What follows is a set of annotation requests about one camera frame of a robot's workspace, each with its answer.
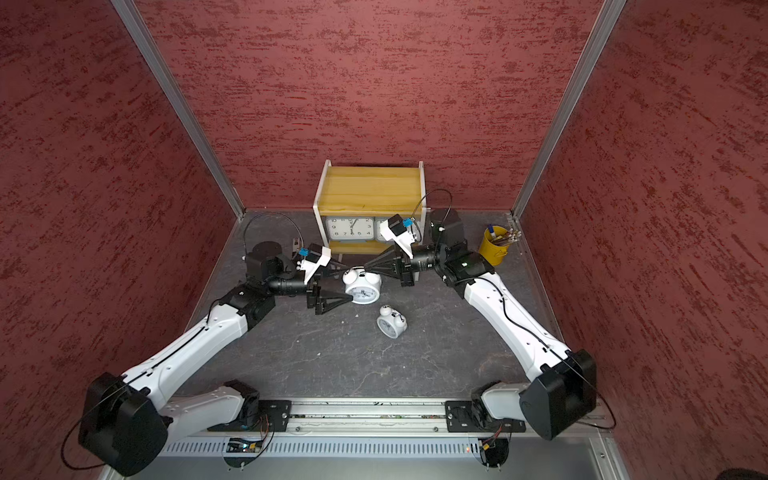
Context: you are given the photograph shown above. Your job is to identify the grey rectangular alarm clock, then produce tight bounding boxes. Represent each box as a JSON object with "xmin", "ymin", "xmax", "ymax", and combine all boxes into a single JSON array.
[
  {"xmin": 325, "ymin": 216, "xmax": 375, "ymax": 242},
  {"xmin": 375, "ymin": 218, "xmax": 392, "ymax": 243}
]

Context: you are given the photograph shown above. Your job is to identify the aluminium corner post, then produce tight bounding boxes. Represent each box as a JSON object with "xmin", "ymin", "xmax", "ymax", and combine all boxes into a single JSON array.
[
  {"xmin": 511, "ymin": 0, "xmax": 626, "ymax": 221},
  {"xmin": 111, "ymin": 0, "xmax": 246, "ymax": 220}
]

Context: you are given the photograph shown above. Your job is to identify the pens in bucket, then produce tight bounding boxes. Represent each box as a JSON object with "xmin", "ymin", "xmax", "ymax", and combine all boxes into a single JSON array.
[{"xmin": 485, "ymin": 224, "xmax": 522, "ymax": 247}]

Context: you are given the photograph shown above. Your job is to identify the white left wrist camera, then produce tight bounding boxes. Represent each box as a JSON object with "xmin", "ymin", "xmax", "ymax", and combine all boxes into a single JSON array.
[{"xmin": 297, "ymin": 244, "xmax": 332, "ymax": 285}]

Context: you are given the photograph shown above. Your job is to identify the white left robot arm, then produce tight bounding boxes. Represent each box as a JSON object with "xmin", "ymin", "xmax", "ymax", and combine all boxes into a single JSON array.
[{"xmin": 71, "ymin": 241, "xmax": 353, "ymax": 476}]

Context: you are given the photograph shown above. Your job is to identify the right aluminium corner post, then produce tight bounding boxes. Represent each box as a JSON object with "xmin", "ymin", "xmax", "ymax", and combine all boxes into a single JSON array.
[{"xmin": 511, "ymin": 0, "xmax": 626, "ymax": 221}]

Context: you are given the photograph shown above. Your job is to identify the left aluminium corner post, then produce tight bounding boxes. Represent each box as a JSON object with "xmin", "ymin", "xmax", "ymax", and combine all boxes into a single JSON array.
[{"xmin": 111, "ymin": 0, "xmax": 246, "ymax": 220}]

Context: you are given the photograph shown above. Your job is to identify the white wooden two-tier shelf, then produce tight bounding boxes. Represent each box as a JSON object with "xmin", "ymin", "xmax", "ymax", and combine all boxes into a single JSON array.
[{"xmin": 313, "ymin": 161, "xmax": 428, "ymax": 255}]

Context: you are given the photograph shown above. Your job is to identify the yellow pen bucket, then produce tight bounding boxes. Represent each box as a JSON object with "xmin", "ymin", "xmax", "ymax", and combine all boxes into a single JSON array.
[{"xmin": 478, "ymin": 229, "xmax": 509, "ymax": 267}]

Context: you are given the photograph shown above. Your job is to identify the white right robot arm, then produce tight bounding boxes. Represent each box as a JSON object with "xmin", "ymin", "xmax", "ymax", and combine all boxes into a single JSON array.
[{"xmin": 364, "ymin": 209, "xmax": 602, "ymax": 440}]

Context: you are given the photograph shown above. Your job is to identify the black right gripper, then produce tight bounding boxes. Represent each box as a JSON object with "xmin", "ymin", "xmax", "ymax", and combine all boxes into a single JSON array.
[{"xmin": 367, "ymin": 241, "xmax": 447, "ymax": 285}]

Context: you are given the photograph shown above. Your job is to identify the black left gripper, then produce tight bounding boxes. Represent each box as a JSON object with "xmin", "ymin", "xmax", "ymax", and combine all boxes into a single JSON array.
[{"xmin": 267, "ymin": 254, "xmax": 353, "ymax": 315}]

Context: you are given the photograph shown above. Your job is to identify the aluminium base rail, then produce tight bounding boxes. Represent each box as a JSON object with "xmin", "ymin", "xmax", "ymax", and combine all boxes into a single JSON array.
[{"xmin": 98, "ymin": 395, "xmax": 631, "ymax": 480}]

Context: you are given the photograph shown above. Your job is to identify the white twin-bell alarm clock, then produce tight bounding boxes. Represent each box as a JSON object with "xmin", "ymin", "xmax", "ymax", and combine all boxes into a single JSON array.
[
  {"xmin": 342, "ymin": 267, "xmax": 382, "ymax": 305},
  {"xmin": 376, "ymin": 305, "xmax": 408, "ymax": 339}
]

